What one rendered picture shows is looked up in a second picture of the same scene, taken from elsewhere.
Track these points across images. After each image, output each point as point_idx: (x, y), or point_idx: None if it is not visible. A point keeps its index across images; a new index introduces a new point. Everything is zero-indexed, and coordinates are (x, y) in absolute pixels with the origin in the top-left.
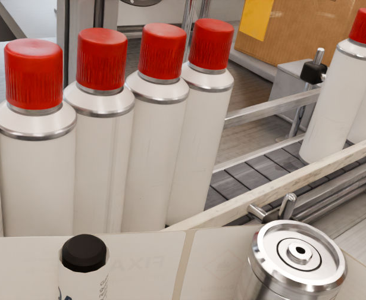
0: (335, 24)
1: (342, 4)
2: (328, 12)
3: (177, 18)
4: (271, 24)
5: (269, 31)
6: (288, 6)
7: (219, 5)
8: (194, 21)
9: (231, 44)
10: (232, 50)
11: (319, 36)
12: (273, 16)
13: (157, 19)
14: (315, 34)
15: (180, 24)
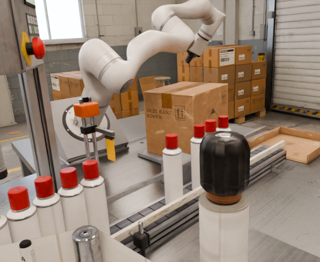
0: (189, 131)
1: (188, 121)
2: (183, 126)
3: (115, 143)
4: (161, 136)
5: (161, 140)
6: (165, 126)
7: (145, 127)
8: (126, 141)
9: (146, 150)
10: (146, 153)
11: (183, 138)
12: (160, 133)
13: (104, 146)
14: (181, 138)
15: (118, 145)
